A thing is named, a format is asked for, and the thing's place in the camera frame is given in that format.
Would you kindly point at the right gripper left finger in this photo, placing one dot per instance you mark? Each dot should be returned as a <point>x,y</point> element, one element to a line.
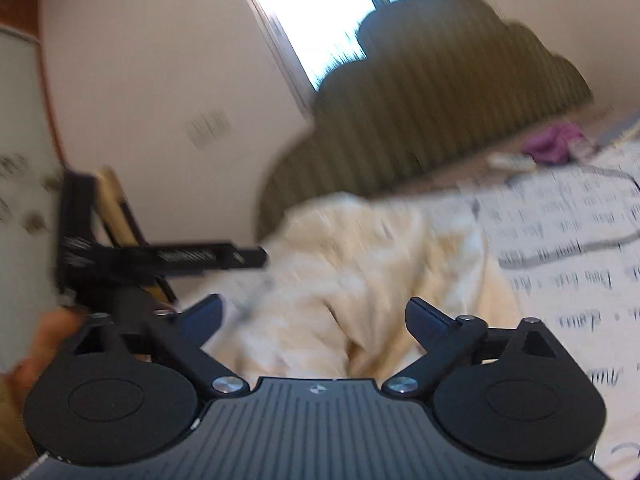
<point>129,383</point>

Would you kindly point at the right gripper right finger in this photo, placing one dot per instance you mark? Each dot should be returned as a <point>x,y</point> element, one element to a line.
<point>510,395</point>

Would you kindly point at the cream puffer jacket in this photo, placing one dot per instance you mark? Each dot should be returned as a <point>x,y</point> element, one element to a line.
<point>331,302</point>

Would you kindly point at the person's left hand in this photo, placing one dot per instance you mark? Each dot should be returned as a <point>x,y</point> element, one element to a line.
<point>52,330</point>

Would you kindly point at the white script-print bedspread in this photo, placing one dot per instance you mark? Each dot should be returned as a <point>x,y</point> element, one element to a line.
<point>567,243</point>

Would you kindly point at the white remote control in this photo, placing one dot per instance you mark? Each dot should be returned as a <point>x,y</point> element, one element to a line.
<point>511,162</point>

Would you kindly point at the purple garment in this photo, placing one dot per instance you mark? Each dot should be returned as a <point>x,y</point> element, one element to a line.
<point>551,145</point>

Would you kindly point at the olive green upholstered headboard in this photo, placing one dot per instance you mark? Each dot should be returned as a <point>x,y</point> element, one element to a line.
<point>438,81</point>

